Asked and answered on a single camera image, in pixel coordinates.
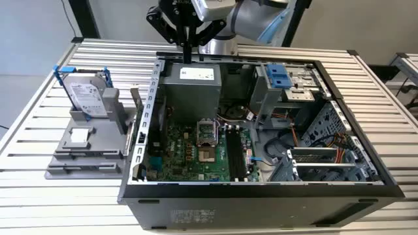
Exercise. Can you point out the black cooler fan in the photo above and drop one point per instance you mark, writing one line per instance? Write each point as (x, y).
(235, 112)

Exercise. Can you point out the green motherboard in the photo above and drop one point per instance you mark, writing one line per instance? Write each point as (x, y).
(183, 166)

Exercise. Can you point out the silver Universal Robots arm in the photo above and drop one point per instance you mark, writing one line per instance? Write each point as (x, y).
(244, 22)

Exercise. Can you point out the blue disk carrier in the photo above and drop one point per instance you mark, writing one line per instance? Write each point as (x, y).
(68, 69)

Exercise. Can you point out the metal disk bay cage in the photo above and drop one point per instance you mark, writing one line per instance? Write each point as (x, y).
(323, 165)

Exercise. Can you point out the black RAM slot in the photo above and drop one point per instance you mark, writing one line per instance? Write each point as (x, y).
(232, 151)
(240, 151)

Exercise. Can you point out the black frame post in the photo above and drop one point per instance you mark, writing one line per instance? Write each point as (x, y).
(84, 19)
(294, 29)

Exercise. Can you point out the green graphics card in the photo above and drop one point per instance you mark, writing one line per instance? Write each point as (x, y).
(139, 107)

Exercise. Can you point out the black expansion slot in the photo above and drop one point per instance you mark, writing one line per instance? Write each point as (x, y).
(156, 142)

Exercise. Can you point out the blue plastic drive latch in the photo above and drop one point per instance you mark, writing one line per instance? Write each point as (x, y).
(276, 76)

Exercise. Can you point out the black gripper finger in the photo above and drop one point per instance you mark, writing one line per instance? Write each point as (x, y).
(208, 31)
(163, 27)

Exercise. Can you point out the grey parts rack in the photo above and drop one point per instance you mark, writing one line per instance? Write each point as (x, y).
(100, 137)

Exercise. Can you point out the black open PC case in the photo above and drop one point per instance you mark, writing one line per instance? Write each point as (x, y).
(228, 210)

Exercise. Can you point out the slatted metal side table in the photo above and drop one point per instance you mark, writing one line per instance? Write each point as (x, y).
(404, 66)

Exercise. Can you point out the CPU socket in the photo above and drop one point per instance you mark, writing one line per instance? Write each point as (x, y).
(207, 154)

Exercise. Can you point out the silver CPU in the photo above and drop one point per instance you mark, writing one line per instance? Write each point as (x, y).
(80, 135)

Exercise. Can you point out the grey power supply unit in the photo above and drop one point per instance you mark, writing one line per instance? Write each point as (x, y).
(192, 98)

